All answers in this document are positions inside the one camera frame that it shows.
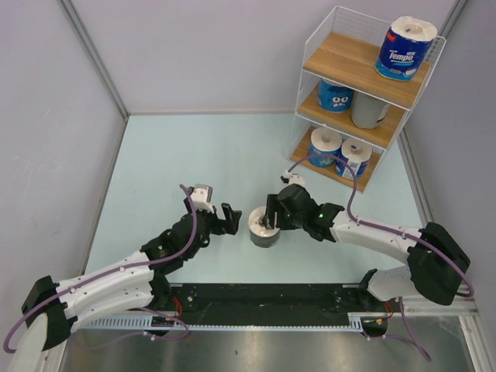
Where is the black paper roll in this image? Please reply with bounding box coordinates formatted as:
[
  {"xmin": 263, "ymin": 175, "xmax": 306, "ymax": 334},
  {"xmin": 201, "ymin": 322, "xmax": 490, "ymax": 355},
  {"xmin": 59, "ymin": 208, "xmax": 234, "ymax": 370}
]
[{"xmin": 247, "ymin": 206, "xmax": 281, "ymax": 248}]

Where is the blue monster paper roll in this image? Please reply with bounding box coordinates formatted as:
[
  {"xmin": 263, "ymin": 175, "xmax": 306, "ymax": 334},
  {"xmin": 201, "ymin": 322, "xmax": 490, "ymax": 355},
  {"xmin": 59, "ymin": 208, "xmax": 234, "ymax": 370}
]
[{"xmin": 317, "ymin": 78, "xmax": 354, "ymax": 113}]

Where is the grey paper roll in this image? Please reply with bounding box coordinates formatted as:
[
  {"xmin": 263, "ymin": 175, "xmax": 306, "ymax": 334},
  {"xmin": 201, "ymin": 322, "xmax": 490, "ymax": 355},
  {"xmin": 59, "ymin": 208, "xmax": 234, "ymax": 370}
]
[{"xmin": 351, "ymin": 92, "xmax": 391, "ymax": 129}]

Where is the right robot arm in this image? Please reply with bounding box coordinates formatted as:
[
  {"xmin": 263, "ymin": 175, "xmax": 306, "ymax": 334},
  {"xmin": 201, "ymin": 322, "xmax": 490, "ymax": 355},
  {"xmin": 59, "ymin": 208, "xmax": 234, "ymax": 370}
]
[{"xmin": 263, "ymin": 184, "xmax": 470, "ymax": 311}]

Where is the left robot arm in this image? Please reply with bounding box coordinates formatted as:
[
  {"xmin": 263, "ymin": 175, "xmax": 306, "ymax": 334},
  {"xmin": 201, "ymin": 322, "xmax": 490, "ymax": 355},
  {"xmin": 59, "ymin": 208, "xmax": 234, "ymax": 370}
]
[{"xmin": 22, "ymin": 203, "xmax": 242, "ymax": 350}]

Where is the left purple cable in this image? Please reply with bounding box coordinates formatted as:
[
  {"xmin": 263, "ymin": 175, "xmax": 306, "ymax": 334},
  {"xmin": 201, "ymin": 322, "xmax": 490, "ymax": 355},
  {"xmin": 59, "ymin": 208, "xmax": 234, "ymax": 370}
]
[{"xmin": 3, "ymin": 184, "xmax": 201, "ymax": 356}]

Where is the purple cable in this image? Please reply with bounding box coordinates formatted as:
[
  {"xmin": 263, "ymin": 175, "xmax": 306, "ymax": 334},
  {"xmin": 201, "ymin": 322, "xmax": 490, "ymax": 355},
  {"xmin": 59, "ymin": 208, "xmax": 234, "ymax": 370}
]
[
  {"xmin": 288, "ymin": 153, "xmax": 476, "ymax": 362},
  {"xmin": 3, "ymin": 184, "xmax": 201, "ymax": 356}
]

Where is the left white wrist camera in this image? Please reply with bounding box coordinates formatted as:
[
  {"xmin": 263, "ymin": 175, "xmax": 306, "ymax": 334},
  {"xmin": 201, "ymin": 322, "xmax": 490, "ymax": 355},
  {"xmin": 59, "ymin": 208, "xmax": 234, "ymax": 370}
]
[{"xmin": 184, "ymin": 184, "xmax": 216, "ymax": 214}]

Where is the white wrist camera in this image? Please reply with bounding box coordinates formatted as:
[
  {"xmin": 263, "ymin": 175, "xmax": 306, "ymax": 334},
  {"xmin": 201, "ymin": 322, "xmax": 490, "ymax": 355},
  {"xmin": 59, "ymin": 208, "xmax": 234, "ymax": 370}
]
[
  {"xmin": 281, "ymin": 170, "xmax": 305, "ymax": 187},
  {"xmin": 184, "ymin": 184, "xmax": 216, "ymax": 214}
]

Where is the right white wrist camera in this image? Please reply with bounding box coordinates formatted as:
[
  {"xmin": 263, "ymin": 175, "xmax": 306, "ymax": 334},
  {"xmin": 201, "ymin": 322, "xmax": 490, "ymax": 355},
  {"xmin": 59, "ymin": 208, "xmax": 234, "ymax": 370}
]
[{"xmin": 281, "ymin": 170, "xmax": 305, "ymax": 187}]

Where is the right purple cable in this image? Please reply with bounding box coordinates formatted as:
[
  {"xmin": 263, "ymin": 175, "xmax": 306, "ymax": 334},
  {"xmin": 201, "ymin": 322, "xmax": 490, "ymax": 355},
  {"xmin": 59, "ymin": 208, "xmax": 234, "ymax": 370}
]
[{"xmin": 288, "ymin": 153, "xmax": 476, "ymax": 362}]

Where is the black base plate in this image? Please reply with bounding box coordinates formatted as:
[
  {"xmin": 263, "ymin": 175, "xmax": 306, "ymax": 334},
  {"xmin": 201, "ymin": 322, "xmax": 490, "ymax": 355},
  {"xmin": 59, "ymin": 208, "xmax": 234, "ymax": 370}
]
[{"xmin": 147, "ymin": 284, "xmax": 400, "ymax": 336}]

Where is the white wire wooden shelf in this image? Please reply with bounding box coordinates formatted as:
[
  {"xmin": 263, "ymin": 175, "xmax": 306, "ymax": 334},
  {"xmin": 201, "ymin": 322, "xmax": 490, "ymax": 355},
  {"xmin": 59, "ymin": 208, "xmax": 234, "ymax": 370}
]
[{"xmin": 289, "ymin": 6, "xmax": 446, "ymax": 191}]

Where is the white slotted cable duct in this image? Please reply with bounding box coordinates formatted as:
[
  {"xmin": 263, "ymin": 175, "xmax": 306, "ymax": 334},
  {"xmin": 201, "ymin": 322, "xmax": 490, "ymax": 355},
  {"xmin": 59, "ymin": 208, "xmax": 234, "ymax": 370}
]
[{"xmin": 82, "ymin": 313, "xmax": 363, "ymax": 332}]

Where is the aluminium rail frame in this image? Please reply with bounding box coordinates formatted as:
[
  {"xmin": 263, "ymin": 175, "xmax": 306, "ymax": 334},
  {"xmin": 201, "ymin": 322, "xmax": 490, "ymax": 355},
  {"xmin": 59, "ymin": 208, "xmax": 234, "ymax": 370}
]
[{"xmin": 387, "ymin": 282, "xmax": 480, "ymax": 315}]

